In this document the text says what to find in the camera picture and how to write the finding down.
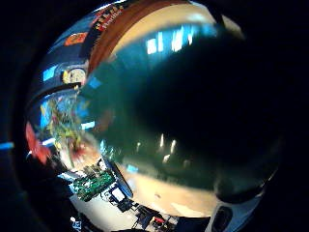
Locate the black equipment with red part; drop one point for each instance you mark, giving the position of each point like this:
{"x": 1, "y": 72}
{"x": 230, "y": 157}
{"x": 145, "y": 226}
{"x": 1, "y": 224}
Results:
{"x": 149, "y": 219}

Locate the small white screen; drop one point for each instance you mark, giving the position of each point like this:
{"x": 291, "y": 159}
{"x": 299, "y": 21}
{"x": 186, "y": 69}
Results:
{"x": 117, "y": 194}

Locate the green patterned board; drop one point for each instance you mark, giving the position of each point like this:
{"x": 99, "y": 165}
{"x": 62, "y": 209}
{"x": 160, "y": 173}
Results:
{"x": 93, "y": 185}

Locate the pale round sign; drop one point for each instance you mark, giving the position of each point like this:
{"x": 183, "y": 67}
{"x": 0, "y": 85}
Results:
{"x": 76, "y": 76}

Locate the orange printed barrier banner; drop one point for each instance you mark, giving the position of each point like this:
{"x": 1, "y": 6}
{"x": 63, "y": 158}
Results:
{"x": 107, "y": 40}

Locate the red cloth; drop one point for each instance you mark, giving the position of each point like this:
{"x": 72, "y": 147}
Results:
{"x": 37, "y": 146}

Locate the orange rectangular sign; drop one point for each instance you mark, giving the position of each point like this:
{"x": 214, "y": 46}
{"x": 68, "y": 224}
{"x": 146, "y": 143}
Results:
{"x": 75, "y": 39}

